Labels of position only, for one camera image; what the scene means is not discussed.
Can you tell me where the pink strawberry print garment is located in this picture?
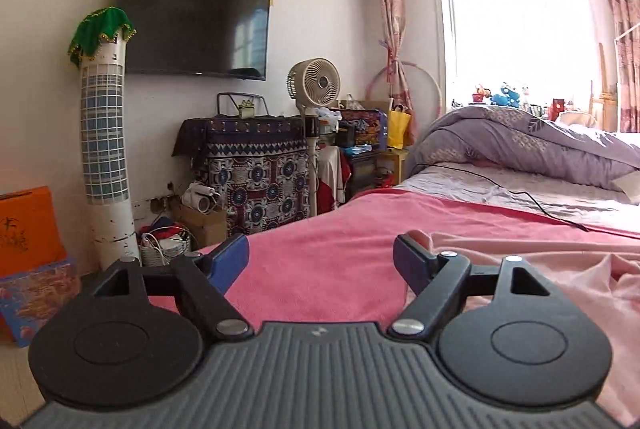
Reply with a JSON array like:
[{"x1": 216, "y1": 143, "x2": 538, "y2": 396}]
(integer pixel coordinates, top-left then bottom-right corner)
[{"x1": 409, "y1": 230, "x2": 639, "y2": 426}]

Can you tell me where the pink terry bed blanket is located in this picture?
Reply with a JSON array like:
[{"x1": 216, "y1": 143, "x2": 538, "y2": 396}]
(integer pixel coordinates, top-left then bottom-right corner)
[{"x1": 150, "y1": 187, "x2": 640, "y2": 333}]

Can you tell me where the patterned cloth covered cabinet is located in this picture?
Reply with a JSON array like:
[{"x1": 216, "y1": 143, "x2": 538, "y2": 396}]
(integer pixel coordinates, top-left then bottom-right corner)
[{"x1": 172, "y1": 115, "x2": 310, "y2": 235}]

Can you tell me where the grey wrinkled bed sheet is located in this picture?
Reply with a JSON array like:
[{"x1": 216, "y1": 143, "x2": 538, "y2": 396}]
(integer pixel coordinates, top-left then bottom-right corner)
[{"x1": 397, "y1": 162, "x2": 640, "y2": 234}]

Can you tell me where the yellow shopping bag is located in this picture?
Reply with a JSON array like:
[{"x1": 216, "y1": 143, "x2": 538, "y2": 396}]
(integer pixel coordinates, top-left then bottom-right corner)
[{"x1": 387, "y1": 104, "x2": 411, "y2": 149}]

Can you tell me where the lilac floral duvet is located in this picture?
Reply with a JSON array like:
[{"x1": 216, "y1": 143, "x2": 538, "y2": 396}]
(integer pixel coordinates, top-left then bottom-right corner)
[{"x1": 406, "y1": 106, "x2": 639, "y2": 190}]

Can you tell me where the colourful picture box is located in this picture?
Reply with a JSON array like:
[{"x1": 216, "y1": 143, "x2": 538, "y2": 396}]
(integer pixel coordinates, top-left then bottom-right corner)
[{"x1": 1, "y1": 259, "x2": 80, "y2": 348}]

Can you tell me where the orange cardboard box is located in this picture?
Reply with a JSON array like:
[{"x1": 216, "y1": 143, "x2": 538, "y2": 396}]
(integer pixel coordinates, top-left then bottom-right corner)
[{"x1": 0, "y1": 186, "x2": 66, "y2": 277}]

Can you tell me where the blue plush toy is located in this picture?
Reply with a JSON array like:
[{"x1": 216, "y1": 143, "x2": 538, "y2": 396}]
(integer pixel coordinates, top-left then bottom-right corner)
[{"x1": 490, "y1": 83, "x2": 520, "y2": 108}]

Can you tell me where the pink hula hoop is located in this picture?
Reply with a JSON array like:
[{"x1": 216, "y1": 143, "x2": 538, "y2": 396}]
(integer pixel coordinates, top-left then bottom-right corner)
[{"x1": 364, "y1": 60, "x2": 445, "y2": 120}]

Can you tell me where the beige round desk fan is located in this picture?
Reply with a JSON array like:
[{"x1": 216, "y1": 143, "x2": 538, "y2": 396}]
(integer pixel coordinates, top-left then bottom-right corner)
[{"x1": 286, "y1": 57, "x2": 341, "y2": 115}]

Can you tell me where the white tower fan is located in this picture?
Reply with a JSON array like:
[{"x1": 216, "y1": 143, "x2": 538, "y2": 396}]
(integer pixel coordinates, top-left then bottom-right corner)
[{"x1": 80, "y1": 31, "x2": 140, "y2": 269}]

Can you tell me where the green fringed cloth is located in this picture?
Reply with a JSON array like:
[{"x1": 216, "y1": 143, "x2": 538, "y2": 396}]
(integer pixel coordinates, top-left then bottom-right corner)
[{"x1": 67, "y1": 6, "x2": 137, "y2": 68}]

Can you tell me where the left pink floral curtain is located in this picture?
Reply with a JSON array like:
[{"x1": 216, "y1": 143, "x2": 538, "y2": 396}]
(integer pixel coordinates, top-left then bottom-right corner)
[{"x1": 380, "y1": 0, "x2": 416, "y2": 148}]

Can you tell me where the pink floral curtain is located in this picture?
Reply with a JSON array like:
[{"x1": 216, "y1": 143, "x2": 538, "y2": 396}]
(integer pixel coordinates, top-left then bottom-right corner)
[
  {"x1": 380, "y1": 0, "x2": 416, "y2": 148},
  {"x1": 608, "y1": 0, "x2": 639, "y2": 133}
]

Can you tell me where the black charging cable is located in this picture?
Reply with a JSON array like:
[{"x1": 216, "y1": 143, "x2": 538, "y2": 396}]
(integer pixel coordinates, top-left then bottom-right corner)
[{"x1": 424, "y1": 161, "x2": 591, "y2": 232}]

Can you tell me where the black wall television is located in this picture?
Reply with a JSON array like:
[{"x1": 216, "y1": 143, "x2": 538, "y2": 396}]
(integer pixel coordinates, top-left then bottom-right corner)
[{"x1": 116, "y1": 0, "x2": 270, "y2": 81}]

